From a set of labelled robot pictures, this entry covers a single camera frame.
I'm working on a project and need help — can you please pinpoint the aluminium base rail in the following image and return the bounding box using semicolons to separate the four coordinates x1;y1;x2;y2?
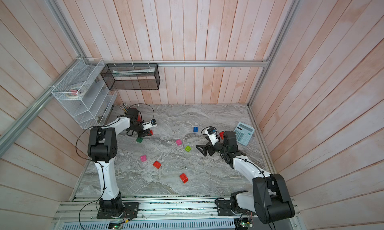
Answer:
51;196;306;230

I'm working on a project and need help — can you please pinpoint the red lego brick front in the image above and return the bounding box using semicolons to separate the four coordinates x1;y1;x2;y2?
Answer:
180;173;189;184

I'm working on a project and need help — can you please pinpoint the red curved lego brick centre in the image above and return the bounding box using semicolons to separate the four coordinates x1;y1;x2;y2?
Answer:
153;161;162;169

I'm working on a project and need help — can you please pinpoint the light blue calculator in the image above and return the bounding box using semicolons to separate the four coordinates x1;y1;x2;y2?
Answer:
234;123;255;146

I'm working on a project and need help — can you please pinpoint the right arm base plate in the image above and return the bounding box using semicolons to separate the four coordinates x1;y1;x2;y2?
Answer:
215;198;238;217

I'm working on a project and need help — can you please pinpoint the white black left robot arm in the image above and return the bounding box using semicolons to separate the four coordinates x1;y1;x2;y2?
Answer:
88;107;157;215

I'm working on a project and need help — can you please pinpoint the tape roll on shelf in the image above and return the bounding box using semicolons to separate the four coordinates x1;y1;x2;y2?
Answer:
65;85;86;99

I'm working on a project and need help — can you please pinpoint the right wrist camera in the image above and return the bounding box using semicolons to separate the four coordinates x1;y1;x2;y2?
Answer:
207;127;219;146

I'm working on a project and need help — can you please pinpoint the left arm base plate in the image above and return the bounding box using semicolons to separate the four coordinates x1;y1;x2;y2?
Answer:
97;201;139;219

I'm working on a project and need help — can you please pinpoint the black mesh wall basket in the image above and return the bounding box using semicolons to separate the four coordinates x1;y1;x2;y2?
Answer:
101;63;161;91

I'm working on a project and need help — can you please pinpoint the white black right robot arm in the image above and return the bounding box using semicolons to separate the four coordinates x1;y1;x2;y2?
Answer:
196;127;295;224

